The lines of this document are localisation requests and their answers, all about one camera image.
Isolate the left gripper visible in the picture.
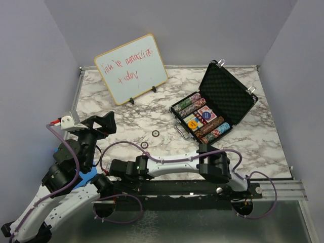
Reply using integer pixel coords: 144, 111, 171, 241
73, 111, 117, 171

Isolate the yellow big blind button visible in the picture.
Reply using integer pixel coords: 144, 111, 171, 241
188, 120, 198, 129

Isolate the blue small blind button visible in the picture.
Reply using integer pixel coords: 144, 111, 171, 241
202, 111, 211, 120

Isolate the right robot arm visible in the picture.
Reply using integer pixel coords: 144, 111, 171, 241
109, 144, 251, 198

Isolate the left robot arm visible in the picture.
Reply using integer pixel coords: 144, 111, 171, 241
1, 111, 116, 242

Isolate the blue plastic box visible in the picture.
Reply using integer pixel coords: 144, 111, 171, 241
79, 167, 98, 182

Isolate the blue playing card deck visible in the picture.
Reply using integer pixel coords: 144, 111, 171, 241
183, 114, 203, 129

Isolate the black poker chip case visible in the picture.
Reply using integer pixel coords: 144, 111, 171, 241
170, 60, 258, 145

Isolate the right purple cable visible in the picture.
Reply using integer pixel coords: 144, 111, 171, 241
100, 141, 278, 220

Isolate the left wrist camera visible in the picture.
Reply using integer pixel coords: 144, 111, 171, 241
50, 111, 88, 132

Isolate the white whiteboard yellow frame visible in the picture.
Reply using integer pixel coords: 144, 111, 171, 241
94, 34, 168, 105

